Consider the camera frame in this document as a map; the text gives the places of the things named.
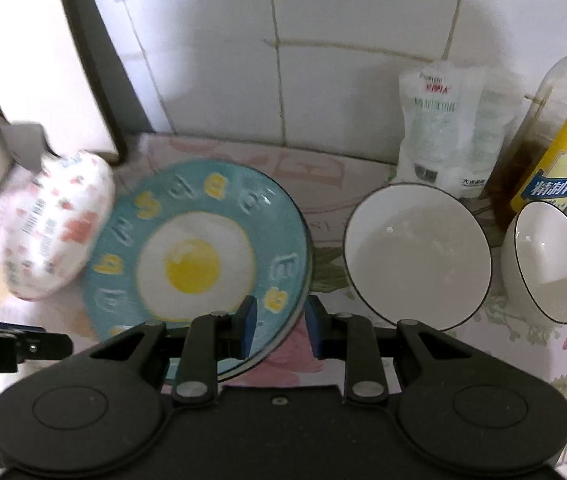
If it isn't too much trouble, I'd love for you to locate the floral table mat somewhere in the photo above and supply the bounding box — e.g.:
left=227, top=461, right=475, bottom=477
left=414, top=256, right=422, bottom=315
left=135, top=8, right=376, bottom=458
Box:
left=0, top=132, right=567, bottom=480

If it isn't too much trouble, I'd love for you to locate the small white black-rimmed bowl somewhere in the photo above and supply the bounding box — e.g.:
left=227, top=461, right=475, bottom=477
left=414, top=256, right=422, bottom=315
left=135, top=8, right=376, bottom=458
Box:
left=500, top=201, right=567, bottom=325

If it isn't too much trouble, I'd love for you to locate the yellow label oil bottle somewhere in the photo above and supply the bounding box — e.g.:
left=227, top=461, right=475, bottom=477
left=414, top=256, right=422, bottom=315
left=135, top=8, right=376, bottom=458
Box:
left=482, top=16, right=567, bottom=232

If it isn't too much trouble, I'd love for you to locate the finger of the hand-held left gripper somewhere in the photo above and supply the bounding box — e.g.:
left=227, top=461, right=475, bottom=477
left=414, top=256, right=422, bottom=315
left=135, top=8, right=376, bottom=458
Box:
left=16, top=335, right=74, bottom=364

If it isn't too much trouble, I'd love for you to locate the teal fried egg plate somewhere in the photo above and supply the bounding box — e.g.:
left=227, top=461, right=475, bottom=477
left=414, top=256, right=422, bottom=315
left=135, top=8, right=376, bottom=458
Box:
left=80, top=158, right=313, bottom=381

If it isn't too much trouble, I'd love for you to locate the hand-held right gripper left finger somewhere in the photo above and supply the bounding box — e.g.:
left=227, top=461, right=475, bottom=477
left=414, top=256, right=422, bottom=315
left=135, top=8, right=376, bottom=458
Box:
left=90, top=295, right=259, bottom=406

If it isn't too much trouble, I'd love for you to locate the white cutting board dark rim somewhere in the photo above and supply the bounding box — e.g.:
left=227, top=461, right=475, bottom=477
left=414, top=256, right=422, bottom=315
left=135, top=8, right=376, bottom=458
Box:
left=0, top=0, right=132, bottom=166

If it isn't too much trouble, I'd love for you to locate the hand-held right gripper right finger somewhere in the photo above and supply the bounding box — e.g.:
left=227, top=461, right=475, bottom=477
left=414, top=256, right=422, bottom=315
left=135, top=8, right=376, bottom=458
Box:
left=305, top=295, right=472, bottom=405

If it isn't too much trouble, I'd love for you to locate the white plastic salt bag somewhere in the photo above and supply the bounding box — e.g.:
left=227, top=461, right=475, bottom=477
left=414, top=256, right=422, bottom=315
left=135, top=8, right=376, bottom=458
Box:
left=395, top=59, right=525, bottom=200

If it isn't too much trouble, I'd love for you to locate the large white black-rimmed bowl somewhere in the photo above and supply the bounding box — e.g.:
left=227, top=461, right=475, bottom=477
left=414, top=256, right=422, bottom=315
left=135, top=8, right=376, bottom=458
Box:
left=343, top=182, right=493, bottom=332

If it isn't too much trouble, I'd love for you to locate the white rabbit print plate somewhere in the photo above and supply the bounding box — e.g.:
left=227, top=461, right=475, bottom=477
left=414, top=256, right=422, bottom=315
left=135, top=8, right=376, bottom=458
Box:
left=5, top=149, right=117, bottom=302

